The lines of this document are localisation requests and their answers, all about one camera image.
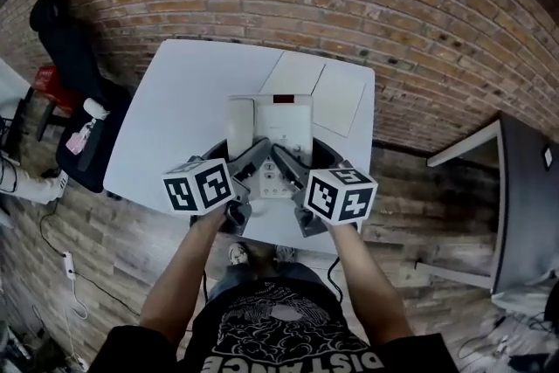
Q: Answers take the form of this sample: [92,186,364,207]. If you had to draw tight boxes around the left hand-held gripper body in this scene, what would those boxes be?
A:
[162,156,254,238]

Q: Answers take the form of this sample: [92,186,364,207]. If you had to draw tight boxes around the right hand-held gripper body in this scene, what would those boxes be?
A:
[290,167,379,238]

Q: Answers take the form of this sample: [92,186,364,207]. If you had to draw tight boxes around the white desk telephone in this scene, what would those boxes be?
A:
[224,93,315,201]

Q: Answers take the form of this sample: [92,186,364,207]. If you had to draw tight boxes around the person's right forearm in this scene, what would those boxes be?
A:
[326,221,414,349]

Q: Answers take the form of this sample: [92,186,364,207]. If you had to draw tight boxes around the person's left forearm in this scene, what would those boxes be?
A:
[139,211,229,347]

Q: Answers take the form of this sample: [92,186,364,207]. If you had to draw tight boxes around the black office chair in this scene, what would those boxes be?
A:
[29,0,135,195]

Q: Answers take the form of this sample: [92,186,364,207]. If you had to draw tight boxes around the person's left shoe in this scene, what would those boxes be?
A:
[227,242,251,267]

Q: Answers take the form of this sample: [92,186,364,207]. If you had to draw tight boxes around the person's shoe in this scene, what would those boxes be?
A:
[227,242,251,267]
[274,245,296,264]

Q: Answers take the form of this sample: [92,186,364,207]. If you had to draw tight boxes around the person's right shoe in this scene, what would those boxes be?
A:
[274,245,296,264]

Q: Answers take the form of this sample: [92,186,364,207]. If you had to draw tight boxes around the person's blue jeans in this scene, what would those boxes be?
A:
[206,260,334,303]

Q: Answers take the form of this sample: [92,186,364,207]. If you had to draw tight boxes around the white soft item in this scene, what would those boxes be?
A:
[82,97,111,121]

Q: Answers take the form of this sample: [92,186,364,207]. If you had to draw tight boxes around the pink spray bottle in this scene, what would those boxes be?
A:
[65,121,96,155]

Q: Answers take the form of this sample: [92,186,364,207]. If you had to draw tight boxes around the black printed t-shirt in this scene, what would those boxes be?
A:
[88,278,460,373]

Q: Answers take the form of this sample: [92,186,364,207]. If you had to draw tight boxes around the white power strip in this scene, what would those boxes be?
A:
[61,250,77,279]

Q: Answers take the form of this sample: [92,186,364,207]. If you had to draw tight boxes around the red box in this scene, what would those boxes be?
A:
[33,65,74,111]

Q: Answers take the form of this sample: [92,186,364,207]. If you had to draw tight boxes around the dark grey side table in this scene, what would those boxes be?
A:
[426,110,559,299]

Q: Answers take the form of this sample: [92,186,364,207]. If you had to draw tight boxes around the black floor cable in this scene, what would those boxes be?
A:
[38,200,141,316]

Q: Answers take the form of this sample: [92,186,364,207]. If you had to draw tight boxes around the white power cable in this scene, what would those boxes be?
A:
[64,274,89,366]

